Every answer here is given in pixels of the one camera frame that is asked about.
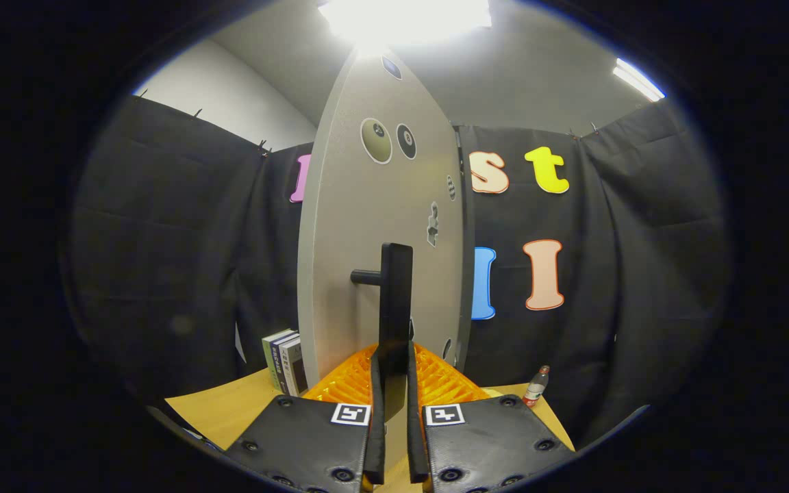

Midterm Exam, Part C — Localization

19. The dark grey shoe cabinet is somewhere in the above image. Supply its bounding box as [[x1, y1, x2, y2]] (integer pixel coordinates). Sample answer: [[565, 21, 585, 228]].
[[451, 122, 477, 374]]

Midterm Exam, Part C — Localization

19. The green spine book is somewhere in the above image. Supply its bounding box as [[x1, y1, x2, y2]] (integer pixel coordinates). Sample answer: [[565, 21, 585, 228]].
[[262, 329, 294, 392]]

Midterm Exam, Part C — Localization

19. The clear plastic bottle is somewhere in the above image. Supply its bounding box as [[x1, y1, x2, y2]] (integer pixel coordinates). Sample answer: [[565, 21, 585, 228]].
[[523, 365, 551, 409]]

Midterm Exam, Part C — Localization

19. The narrow ceiling light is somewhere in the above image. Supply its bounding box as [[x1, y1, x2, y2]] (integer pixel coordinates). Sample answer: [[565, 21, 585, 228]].
[[612, 58, 666, 103]]

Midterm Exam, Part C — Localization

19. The grey shoe cabinet door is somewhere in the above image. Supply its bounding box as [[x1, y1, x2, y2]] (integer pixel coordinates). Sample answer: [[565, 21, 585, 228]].
[[297, 45, 467, 424]]

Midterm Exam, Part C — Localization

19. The blue spine book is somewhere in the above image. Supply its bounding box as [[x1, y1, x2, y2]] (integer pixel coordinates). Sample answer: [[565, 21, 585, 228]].
[[271, 332, 299, 395]]

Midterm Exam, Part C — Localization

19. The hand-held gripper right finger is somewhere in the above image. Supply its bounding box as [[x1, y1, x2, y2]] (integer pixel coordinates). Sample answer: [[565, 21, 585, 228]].
[[405, 342, 577, 493]]

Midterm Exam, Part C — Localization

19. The large ceiling light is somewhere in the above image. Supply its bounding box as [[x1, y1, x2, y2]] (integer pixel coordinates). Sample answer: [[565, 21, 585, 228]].
[[317, 0, 492, 49]]

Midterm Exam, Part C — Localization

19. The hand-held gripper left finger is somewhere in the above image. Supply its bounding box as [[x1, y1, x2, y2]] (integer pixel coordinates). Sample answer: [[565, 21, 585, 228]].
[[223, 344, 386, 493]]

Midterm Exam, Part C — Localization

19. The black backdrop cloth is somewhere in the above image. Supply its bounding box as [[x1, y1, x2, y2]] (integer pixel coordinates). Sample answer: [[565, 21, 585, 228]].
[[59, 92, 734, 446]]

